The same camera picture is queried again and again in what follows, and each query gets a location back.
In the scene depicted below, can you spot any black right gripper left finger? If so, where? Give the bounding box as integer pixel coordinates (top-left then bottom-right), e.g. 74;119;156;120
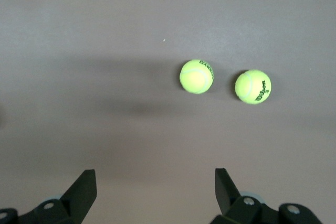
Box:
0;169;97;224

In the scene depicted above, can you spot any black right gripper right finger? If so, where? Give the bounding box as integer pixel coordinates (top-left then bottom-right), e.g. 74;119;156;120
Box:
209;167;324;224

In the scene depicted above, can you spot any Roland Garros print tennis ball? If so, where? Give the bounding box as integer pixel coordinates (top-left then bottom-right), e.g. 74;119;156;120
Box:
179;59;215;94

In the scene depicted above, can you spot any Wilson 3 print tennis ball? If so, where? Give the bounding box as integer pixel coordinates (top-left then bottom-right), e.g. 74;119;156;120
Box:
235;69;272;104

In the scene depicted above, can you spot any brown table mat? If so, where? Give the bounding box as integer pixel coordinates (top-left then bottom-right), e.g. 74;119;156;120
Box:
0;0;336;224

